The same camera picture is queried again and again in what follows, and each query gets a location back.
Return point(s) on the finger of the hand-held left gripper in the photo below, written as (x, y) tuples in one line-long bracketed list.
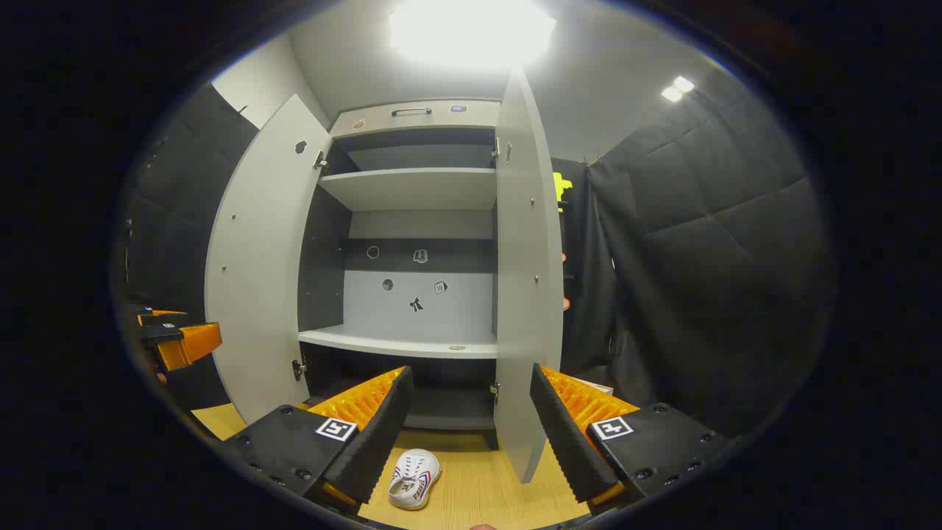
[(165, 319), (188, 346)]

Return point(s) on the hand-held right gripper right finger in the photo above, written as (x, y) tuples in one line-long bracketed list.
[(563, 434)]

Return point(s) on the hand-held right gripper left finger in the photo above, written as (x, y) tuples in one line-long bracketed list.
[(383, 427)]

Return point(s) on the white shoe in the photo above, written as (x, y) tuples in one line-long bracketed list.
[(414, 478)]

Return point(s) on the grey cabinet door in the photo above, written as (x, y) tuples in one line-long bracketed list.
[(526, 294), (257, 280)]

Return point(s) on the grey shoe cabinet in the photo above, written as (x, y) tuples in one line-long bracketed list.
[(324, 258)]

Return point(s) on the grey cabinet shelf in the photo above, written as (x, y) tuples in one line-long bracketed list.
[(397, 342), (412, 188)]

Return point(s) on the black quilted cloth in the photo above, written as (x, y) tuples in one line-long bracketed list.
[(176, 213), (706, 258)]

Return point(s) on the black backdrop cloth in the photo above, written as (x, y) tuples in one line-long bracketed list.
[(581, 280)]

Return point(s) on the small ceiling light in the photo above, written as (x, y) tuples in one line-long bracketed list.
[(677, 88)]

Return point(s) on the large ceiling light panel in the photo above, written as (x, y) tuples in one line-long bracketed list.
[(471, 33)]

